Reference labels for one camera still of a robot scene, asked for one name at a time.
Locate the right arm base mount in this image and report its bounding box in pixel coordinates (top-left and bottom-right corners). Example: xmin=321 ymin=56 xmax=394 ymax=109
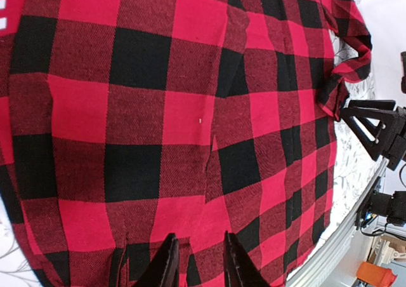
xmin=355 ymin=190 xmax=405 ymax=237

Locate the red black plaid shirt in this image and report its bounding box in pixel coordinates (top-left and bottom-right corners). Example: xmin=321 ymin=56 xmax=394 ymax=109
xmin=0 ymin=0 xmax=374 ymax=287

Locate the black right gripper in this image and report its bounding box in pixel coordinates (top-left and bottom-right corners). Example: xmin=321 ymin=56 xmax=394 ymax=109
xmin=341 ymin=100 xmax=405 ymax=170

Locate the aluminium front rail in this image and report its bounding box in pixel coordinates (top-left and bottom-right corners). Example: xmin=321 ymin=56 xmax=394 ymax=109
xmin=286 ymin=160 xmax=387 ymax=287

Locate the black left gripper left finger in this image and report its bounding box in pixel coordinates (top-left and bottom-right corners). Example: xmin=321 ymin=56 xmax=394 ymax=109
xmin=135 ymin=233 xmax=180 ymax=287

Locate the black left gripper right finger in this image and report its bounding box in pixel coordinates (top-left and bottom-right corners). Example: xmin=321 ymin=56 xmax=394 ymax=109
xmin=223 ymin=232 xmax=270 ymax=287

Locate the orange plastic object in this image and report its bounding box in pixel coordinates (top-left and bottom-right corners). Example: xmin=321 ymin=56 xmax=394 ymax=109
xmin=357 ymin=262 xmax=397 ymax=287

